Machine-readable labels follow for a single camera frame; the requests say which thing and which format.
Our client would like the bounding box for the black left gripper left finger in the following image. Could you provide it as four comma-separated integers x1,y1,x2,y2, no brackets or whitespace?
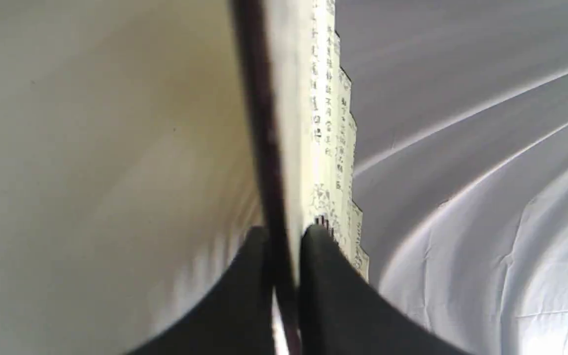
132,226,275,355

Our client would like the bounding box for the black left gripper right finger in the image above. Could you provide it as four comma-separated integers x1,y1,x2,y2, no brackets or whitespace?
298,225,462,355

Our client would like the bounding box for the folding paper fan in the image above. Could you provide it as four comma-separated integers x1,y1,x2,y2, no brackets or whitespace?
230,0,369,355

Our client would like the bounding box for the white backdrop cloth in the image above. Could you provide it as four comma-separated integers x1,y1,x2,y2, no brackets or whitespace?
0,0,568,355

